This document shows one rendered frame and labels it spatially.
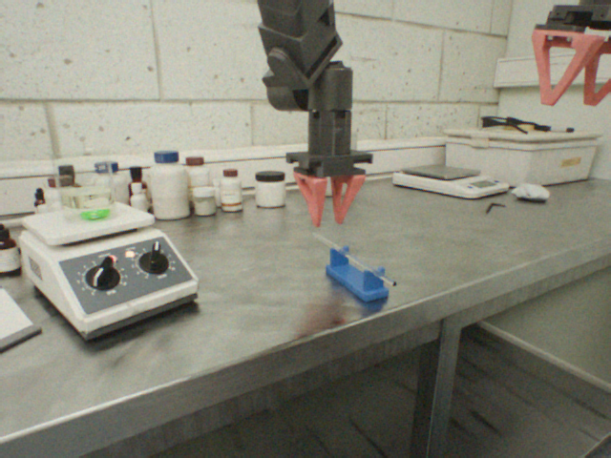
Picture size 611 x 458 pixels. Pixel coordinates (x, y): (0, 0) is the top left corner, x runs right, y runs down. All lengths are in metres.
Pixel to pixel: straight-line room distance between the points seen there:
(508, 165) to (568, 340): 0.76
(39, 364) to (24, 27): 0.69
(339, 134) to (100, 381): 0.37
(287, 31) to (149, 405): 0.38
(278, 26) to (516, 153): 0.88
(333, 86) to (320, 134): 0.06
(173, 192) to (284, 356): 0.50
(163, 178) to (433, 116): 0.96
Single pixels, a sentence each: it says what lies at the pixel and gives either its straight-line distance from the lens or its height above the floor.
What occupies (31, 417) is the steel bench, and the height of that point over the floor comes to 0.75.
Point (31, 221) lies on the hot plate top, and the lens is 0.56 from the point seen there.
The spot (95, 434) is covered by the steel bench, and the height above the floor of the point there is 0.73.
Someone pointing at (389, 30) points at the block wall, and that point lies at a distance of 1.33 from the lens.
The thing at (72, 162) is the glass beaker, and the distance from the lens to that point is 0.51.
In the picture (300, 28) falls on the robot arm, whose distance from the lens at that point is 0.46.
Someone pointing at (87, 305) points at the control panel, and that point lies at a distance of 0.44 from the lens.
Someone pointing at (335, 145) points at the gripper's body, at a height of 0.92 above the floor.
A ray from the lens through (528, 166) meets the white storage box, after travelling 1.23.
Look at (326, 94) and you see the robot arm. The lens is 0.52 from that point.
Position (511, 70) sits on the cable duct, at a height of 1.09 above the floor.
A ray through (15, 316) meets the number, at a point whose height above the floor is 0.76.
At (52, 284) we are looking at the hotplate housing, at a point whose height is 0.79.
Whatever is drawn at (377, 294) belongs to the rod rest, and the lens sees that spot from 0.48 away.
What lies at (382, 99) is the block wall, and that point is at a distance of 1.30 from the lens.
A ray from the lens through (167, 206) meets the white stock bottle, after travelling 0.83.
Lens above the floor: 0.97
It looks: 18 degrees down
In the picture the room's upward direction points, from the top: straight up
